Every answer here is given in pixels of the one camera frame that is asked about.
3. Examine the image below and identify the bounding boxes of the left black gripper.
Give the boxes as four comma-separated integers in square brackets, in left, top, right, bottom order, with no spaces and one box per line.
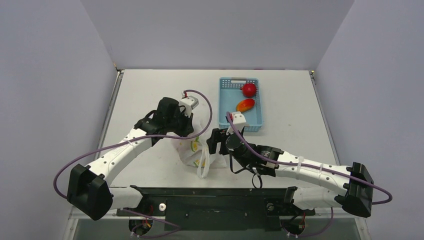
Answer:
[166,108,194,138]

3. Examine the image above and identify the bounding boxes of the white plastic bag lemon print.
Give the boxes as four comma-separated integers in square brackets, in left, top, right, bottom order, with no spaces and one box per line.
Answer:
[171,128,227,179]

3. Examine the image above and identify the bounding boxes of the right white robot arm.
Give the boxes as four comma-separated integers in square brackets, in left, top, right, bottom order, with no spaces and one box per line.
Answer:
[206,128,374,218]

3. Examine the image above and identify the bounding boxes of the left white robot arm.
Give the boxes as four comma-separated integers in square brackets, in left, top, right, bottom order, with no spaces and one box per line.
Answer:
[66,96,199,221]

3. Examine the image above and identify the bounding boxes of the red yellow fake mango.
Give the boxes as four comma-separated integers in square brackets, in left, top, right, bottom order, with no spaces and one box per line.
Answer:
[235,98,256,113]

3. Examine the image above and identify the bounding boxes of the red fake pomegranate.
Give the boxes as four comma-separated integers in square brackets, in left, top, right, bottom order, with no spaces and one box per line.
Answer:
[240,83,257,98]

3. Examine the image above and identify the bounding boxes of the light blue perforated basket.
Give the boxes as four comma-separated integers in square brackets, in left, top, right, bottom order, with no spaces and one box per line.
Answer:
[218,77,263,132]

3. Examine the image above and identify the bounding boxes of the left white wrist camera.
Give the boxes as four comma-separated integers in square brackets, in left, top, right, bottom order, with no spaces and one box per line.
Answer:
[178,96,199,118]

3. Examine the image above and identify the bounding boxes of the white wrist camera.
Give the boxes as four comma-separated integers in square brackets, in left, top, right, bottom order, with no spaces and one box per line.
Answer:
[178,96,199,118]
[226,111,248,135]

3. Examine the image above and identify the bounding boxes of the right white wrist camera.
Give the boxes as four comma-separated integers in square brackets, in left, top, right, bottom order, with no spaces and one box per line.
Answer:
[226,111,248,135]

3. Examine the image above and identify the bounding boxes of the metal table edge rail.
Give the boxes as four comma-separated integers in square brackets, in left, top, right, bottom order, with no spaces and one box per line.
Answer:
[97,69,125,149]

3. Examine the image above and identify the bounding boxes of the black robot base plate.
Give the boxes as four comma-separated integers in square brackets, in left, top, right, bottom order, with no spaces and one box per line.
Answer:
[110,186,316,231]

